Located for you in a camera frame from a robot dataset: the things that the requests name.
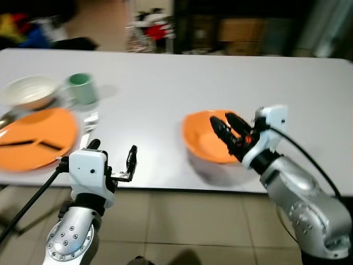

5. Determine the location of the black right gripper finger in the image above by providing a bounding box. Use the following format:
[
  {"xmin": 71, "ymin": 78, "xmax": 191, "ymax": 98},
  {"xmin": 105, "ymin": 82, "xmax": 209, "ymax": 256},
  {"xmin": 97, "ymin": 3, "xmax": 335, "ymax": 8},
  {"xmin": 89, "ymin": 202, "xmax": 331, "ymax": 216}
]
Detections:
[
  {"xmin": 209, "ymin": 116, "xmax": 239, "ymax": 156},
  {"xmin": 224, "ymin": 112, "xmax": 253, "ymax": 140}
]

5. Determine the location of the orange bowl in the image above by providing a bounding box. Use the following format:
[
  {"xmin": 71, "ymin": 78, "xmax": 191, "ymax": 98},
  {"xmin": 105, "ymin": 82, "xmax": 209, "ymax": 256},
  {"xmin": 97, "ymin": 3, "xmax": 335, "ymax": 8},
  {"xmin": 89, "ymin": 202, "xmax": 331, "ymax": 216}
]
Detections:
[{"xmin": 182, "ymin": 109, "xmax": 261, "ymax": 165}]

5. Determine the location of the silver metal fork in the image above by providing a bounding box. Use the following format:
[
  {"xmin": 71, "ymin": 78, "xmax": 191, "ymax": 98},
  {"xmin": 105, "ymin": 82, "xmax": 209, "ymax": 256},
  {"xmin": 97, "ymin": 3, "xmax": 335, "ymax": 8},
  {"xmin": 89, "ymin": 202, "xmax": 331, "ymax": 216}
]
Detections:
[{"xmin": 79, "ymin": 110, "xmax": 100, "ymax": 151}]

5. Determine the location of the green mug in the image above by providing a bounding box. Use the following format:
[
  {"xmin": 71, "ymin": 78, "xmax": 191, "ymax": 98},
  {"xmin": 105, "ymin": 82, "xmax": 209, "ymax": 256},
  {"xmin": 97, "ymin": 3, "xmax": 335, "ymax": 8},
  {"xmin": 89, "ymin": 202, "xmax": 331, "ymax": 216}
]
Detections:
[{"xmin": 65, "ymin": 72, "xmax": 100, "ymax": 107}]

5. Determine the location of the orange divided plate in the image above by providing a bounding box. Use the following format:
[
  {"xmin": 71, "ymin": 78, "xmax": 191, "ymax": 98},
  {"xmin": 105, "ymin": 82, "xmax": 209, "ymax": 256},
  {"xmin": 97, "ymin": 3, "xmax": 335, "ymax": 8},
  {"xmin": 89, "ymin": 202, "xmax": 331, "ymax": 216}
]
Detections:
[{"xmin": 0, "ymin": 107, "xmax": 79, "ymax": 172}]

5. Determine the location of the black chopstick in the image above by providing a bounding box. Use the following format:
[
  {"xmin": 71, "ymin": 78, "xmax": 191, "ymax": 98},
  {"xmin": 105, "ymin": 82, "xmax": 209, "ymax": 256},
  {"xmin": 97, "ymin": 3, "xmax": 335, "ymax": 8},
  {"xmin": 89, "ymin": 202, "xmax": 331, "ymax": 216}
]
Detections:
[{"xmin": 0, "ymin": 138, "xmax": 65, "ymax": 151}]

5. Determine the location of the white ceramic bowl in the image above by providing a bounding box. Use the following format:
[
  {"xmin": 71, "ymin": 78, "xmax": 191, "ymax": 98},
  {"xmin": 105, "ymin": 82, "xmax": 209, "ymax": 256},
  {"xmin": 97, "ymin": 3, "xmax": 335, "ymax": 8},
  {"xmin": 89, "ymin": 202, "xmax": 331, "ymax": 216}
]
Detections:
[{"xmin": 0, "ymin": 75, "xmax": 61, "ymax": 110}]

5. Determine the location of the brown cardboard box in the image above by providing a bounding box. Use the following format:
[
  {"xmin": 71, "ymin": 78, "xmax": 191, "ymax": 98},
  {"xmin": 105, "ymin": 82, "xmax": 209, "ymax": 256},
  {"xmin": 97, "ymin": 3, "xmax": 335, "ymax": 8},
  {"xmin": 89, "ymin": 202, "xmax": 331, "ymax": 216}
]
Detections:
[{"xmin": 217, "ymin": 18, "xmax": 266, "ymax": 44}]

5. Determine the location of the dark storage shelf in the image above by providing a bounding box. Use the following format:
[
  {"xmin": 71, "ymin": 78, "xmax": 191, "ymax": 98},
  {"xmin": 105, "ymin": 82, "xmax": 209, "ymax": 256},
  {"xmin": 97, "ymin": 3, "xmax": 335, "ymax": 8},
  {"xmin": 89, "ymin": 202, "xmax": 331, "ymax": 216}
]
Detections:
[{"xmin": 174, "ymin": 0, "xmax": 309, "ymax": 57}]

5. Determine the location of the rack with red clothes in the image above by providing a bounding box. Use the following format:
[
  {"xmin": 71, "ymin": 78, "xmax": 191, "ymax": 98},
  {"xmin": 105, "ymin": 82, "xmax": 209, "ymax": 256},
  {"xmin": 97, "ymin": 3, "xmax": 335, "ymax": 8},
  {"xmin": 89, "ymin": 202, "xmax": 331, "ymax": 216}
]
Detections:
[{"xmin": 126, "ymin": 8, "xmax": 176, "ymax": 54}]

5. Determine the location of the colourful toy pile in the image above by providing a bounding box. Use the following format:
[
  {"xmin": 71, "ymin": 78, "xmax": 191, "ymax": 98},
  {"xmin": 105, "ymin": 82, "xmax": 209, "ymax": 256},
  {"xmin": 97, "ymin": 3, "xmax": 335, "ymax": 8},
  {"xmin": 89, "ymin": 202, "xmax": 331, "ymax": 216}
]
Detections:
[{"xmin": 0, "ymin": 12, "xmax": 68, "ymax": 49}]

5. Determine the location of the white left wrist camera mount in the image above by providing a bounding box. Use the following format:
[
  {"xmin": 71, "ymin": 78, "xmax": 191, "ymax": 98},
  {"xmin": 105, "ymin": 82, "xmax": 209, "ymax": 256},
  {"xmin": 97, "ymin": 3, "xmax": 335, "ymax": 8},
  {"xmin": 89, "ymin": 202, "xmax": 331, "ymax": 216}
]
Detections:
[{"xmin": 68, "ymin": 149, "xmax": 113, "ymax": 195}]

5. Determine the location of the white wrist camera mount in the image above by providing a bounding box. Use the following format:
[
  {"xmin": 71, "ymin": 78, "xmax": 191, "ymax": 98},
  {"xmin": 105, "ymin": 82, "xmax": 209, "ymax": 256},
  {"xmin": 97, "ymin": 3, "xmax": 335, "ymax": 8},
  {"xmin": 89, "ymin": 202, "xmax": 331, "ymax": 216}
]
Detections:
[
  {"xmin": 242, "ymin": 104, "xmax": 289, "ymax": 168},
  {"xmin": 68, "ymin": 149, "xmax": 113, "ymax": 195}
]

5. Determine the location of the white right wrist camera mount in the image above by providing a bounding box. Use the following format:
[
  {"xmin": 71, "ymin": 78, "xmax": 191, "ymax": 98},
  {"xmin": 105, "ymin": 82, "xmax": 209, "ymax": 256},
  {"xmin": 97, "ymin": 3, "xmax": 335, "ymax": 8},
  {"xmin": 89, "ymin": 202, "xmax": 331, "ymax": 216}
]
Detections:
[{"xmin": 242, "ymin": 104, "xmax": 289, "ymax": 168}]

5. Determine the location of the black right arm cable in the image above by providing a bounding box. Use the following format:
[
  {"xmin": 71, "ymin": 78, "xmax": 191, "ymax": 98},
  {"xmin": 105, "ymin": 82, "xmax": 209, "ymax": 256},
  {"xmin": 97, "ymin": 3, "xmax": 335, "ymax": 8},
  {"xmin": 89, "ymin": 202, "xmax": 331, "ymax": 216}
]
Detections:
[{"xmin": 267, "ymin": 126, "xmax": 344, "ymax": 200}]

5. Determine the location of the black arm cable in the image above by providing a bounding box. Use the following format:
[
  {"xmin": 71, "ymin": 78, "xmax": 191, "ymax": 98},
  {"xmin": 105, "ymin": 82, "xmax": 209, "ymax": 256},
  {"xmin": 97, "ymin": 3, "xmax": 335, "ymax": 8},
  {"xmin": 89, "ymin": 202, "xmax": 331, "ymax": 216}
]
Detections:
[
  {"xmin": 0, "ymin": 157, "xmax": 71, "ymax": 245},
  {"xmin": 267, "ymin": 126, "xmax": 344, "ymax": 200}
]

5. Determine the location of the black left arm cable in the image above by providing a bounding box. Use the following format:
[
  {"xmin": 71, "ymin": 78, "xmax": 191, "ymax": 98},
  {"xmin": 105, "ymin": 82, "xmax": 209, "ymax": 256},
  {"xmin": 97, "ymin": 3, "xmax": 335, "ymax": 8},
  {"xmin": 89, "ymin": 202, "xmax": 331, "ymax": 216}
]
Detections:
[{"xmin": 0, "ymin": 157, "xmax": 71, "ymax": 245}]

